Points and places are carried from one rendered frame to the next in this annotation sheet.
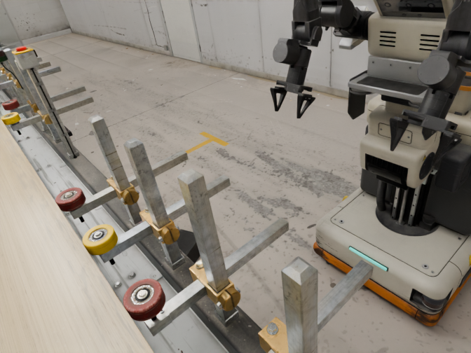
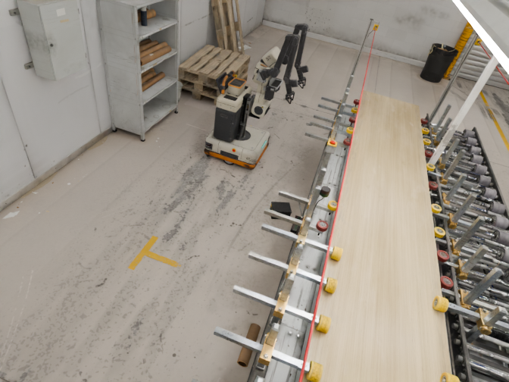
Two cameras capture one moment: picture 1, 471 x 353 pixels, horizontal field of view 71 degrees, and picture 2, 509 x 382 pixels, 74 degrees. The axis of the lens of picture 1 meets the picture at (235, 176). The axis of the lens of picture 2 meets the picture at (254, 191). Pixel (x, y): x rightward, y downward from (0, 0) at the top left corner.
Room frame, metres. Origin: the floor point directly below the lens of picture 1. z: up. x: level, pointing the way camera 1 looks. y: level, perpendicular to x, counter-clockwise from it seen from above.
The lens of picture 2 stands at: (3.46, 2.05, 2.51)
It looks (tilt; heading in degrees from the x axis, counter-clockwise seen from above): 40 degrees down; 226
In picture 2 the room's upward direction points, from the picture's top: 12 degrees clockwise
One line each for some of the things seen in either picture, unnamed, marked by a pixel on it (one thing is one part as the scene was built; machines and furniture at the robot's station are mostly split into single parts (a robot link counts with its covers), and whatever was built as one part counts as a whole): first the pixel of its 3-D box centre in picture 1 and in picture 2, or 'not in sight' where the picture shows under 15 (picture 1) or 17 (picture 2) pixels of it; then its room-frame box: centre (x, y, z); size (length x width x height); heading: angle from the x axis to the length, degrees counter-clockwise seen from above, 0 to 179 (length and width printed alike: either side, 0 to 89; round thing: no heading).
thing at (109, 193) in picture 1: (133, 182); (326, 139); (0.96, 0.35, 0.84); 0.43 x 0.03 x 0.04; 125
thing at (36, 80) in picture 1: (54, 115); (321, 173); (1.51, 0.78, 0.93); 0.05 x 0.05 x 0.45; 35
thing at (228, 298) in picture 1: (214, 284); not in sight; (0.51, 0.09, 0.81); 0.14 x 0.06 x 0.05; 35
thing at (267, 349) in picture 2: not in sight; (267, 348); (2.77, 1.66, 0.95); 0.14 x 0.06 x 0.05; 35
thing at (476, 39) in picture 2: not in sight; (451, 85); (-0.81, 0.53, 1.25); 0.15 x 0.08 x 1.10; 35
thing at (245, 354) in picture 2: not in sight; (249, 344); (2.48, 1.33, 0.04); 0.30 x 0.08 x 0.08; 35
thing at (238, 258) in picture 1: (225, 270); (332, 121); (0.55, 0.06, 0.80); 0.43 x 0.03 x 0.04; 125
